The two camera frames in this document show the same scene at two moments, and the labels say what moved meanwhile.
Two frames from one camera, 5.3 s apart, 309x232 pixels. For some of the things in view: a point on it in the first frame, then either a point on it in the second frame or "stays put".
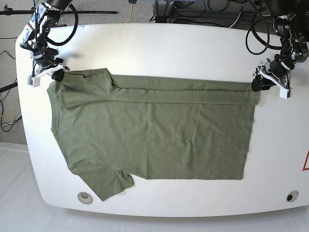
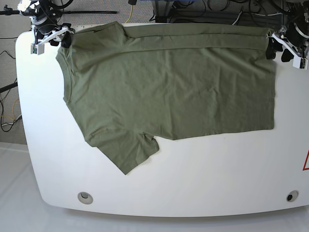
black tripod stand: (8, 11) stays put
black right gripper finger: (257, 83) to (273, 47)
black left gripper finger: (58, 75) to (66, 40)
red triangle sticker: (304, 168) stays put
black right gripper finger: (267, 84) to (287, 56)
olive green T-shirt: (111, 126) to (172, 81)
